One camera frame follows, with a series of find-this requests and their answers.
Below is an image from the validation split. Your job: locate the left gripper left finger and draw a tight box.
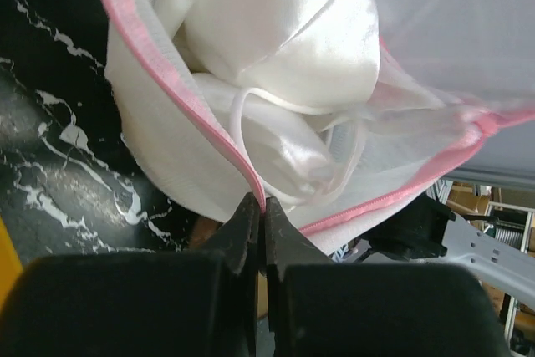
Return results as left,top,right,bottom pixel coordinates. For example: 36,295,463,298
1,195,260,356

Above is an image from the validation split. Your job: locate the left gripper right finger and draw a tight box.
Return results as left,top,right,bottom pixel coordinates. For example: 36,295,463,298
263,196,510,356

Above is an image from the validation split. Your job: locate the white mesh laundry bag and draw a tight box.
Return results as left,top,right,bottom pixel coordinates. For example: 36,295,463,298
101,0,534,253

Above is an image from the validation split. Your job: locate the white satin bra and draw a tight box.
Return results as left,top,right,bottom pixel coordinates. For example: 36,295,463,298
155,0,380,207

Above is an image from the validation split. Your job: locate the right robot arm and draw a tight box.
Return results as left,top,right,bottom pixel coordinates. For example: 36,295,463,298
362,194,534,307

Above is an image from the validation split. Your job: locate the orange plastic basket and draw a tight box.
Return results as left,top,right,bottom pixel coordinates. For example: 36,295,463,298
0,220,23,303

